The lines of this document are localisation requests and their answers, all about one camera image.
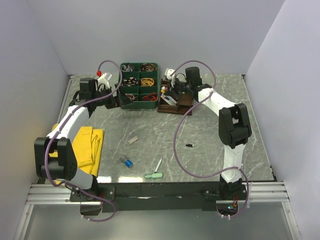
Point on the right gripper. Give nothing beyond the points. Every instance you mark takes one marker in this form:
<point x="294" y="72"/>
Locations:
<point x="175" y="82"/>

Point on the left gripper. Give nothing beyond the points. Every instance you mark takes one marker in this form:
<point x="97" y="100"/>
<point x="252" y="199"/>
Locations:
<point x="121" y="100"/>

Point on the short blue pen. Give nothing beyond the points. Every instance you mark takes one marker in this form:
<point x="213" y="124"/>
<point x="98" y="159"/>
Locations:
<point x="171" y="98"/>

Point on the orange capped white pen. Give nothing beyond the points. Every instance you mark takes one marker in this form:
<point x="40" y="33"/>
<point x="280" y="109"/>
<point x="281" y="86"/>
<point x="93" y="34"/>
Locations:
<point x="168" y="101"/>

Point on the brown wooden desk organizer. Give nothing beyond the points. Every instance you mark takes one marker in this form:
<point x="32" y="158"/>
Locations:
<point x="185" y="102"/>

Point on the white marker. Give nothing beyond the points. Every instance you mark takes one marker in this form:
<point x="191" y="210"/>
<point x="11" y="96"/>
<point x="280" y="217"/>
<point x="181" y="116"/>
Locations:
<point x="158" y="165"/>

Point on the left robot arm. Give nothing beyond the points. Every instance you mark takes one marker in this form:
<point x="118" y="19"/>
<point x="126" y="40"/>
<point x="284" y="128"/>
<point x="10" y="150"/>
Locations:
<point x="79" y="111"/>

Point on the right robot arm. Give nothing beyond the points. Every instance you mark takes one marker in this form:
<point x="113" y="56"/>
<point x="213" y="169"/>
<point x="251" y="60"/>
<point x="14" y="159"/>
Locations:
<point x="234" y="130"/>

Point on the green compartment tray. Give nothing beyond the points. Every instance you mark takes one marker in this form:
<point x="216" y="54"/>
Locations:
<point x="140" y="83"/>

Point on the small grey eraser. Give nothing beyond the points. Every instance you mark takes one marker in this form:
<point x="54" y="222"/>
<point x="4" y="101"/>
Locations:
<point x="132" y="140"/>

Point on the yellow cloth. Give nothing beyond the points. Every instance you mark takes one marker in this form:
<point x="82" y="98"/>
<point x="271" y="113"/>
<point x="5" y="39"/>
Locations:
<point x="84" y="153"/>

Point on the blue capped glue stick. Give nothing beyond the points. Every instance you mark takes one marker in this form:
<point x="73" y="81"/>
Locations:
<point x="126" y="161"/>

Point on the short mint green highlighter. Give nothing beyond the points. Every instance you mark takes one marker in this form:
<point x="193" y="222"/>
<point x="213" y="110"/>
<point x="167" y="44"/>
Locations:
<point x="156" y="175"/>

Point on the black base bar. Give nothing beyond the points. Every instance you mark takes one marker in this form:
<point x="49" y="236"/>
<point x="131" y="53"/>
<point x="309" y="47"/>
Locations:
<point x="148" y="196"/>

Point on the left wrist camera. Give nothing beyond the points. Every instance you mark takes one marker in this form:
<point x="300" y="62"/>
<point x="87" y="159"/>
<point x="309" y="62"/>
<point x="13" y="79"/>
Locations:
<point x="103" y="79"/>

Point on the aluminium rail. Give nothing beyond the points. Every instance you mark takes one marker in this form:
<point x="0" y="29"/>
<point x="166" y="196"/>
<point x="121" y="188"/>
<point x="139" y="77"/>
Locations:
<point x="45" y="194"/>

